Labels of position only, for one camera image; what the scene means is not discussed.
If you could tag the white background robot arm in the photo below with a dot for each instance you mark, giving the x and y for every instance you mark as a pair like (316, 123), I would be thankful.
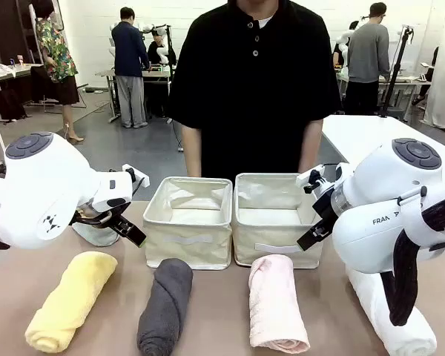
(164, 44)
(343, 41)

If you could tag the cluttered background table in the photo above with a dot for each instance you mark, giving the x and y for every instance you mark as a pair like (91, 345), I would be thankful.
(7, 72)

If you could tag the black bag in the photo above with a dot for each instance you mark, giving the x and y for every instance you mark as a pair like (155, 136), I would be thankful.
(11, 105)

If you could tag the seated person in black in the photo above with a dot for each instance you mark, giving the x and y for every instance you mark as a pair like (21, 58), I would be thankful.
(157, 52)

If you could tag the person in black polo shirt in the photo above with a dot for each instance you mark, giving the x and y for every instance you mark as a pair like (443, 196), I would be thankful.
(252, 92)

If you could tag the white side table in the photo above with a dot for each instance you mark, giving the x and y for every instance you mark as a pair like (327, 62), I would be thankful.
(374, 137)

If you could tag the seated person by curtain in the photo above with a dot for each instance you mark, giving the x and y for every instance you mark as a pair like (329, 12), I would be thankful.
(432, 70)

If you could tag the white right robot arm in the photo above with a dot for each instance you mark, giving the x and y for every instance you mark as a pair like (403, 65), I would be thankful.
(374, 237)

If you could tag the person's right forearm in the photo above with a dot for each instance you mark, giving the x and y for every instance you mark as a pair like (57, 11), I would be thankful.
(191, 152)

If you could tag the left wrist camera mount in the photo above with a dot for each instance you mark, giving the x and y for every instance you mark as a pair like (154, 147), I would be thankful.
(127, 170)

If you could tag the black tripod stand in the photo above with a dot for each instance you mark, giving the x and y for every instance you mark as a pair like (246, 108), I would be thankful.
(395, 78)

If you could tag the long background work table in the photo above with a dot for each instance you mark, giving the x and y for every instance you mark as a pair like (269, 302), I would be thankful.
(404, 82)

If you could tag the person's left forearm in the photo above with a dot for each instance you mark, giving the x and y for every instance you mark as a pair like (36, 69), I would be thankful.
(310, 144)

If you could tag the person in floral shirt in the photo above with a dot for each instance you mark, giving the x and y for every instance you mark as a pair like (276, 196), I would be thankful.
(57, 55)

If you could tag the person in grey sweater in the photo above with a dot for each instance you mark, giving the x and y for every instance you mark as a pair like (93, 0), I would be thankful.
(367, 52)

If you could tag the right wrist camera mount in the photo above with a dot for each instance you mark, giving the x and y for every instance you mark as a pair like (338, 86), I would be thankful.
(308, 179)

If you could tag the dark grey rolled towel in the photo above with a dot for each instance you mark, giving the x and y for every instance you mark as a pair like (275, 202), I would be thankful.
(165, 308)

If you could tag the person in navy shirt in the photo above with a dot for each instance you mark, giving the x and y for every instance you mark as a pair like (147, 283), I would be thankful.
(128, 55)

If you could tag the pink rolled towel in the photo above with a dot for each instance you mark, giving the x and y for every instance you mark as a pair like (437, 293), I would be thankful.
(274, 304)

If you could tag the white rolled towel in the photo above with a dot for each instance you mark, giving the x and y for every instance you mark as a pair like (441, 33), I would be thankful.
(422, 333)

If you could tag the grey background work table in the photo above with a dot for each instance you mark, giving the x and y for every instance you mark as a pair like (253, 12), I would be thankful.
(107, 73)

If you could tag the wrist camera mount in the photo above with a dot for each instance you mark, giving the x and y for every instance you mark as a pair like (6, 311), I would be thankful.
(127, 170)
(308, 179)

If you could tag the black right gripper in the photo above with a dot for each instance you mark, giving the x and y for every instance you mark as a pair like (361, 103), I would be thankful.
(324, 207)

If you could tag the pale mint rolled towel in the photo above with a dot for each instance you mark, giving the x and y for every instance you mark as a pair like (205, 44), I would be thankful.
(92, 236)

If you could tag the yellow rolled towel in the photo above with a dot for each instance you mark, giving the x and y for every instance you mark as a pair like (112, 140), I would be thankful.
(70, 296)

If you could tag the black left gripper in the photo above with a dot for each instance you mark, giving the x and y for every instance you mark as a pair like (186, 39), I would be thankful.
(98, 217)

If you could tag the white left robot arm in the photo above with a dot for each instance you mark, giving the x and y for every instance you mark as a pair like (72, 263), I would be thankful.
(41, 185)

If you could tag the dark shelf unit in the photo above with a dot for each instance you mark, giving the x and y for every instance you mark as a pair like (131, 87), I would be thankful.
(7, 22)

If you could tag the cream fabric storage bin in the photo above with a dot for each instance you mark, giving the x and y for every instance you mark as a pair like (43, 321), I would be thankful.
(270, 230)
(187, 244)

